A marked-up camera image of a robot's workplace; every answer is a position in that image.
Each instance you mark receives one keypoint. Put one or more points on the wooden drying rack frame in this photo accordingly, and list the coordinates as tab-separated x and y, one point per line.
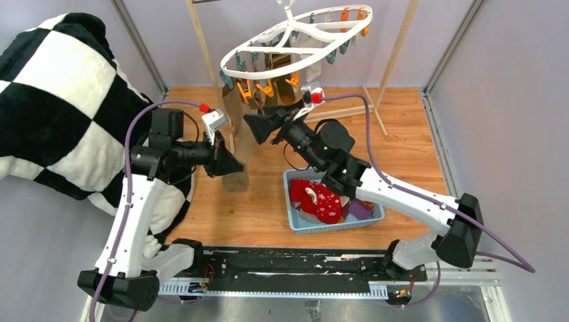
340	113

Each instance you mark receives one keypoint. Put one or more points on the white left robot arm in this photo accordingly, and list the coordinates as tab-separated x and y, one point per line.
122	276

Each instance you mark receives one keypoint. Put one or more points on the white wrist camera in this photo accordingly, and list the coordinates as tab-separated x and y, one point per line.
213	120
311	97

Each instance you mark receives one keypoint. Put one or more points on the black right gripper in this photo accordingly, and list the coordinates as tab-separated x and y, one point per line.
262	127

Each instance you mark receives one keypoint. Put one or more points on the argyle brown sock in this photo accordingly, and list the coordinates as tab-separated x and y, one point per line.
263	88

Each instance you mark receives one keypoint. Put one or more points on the green brown striped sock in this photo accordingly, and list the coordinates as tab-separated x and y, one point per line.
283	92

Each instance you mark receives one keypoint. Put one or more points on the grey striped sock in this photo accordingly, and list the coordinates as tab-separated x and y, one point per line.
309	217

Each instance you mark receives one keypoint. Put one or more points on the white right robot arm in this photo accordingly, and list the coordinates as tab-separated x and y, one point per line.
454	223

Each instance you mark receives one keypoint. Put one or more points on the light blue plastic basket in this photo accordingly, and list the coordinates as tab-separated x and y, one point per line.
300	225

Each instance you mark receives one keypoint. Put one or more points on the purple orange striped sock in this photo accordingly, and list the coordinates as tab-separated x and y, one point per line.
361	210

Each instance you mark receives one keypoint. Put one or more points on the black white checkered blanket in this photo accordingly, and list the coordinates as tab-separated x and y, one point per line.
68	111

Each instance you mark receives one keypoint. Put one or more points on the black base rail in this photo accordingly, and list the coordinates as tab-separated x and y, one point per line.
290	272

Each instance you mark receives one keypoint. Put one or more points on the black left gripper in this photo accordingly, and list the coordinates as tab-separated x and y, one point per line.
220	162

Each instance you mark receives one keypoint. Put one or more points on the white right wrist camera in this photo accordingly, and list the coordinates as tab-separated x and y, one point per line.
311	97

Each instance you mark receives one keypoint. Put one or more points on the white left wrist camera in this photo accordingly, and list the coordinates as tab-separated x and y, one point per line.
213	120

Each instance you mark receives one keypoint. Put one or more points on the white round clip hanger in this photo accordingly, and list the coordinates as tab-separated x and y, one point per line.
310	37

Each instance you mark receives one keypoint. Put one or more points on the red snowflake sock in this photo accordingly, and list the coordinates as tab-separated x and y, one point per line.
329	206

